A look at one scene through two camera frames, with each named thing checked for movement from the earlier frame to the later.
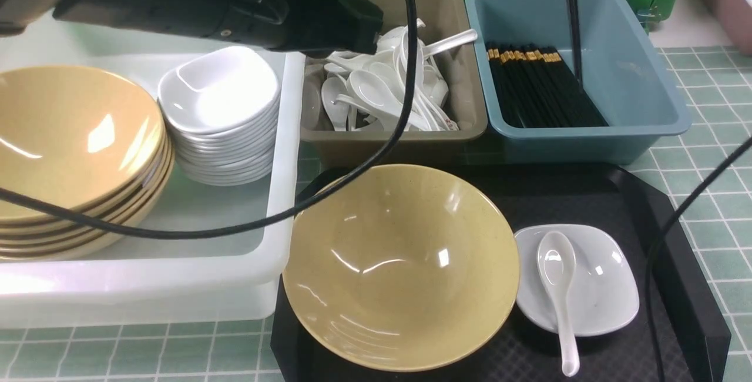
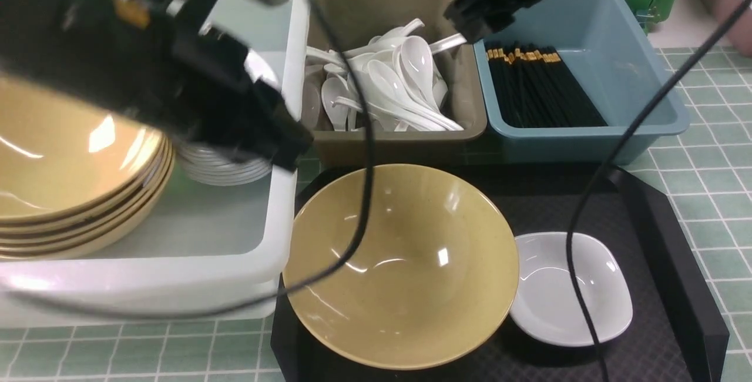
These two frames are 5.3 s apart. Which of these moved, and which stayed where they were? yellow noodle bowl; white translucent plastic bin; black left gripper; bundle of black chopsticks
Moved: black left gripper
Stayed: yellow noodle bowl; white translucent plastic bin; bundle of black chopsticks
